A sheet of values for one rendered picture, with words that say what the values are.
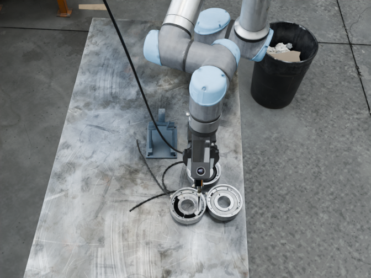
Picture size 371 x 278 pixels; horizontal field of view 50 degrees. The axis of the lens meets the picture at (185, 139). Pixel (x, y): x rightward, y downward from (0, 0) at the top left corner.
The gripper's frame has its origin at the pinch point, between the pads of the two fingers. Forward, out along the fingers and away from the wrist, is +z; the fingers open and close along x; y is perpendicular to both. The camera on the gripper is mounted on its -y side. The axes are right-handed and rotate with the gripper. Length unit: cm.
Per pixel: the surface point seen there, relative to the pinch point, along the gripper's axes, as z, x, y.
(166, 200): 13.3, 9.1, -2.1
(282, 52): 63, -56, 118
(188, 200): 11.2, 2.6, -3.1
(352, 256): 93, -80, 8
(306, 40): 56, -68, 120
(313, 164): 93, -72, 60
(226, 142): 13.3, -10.5, 19.2
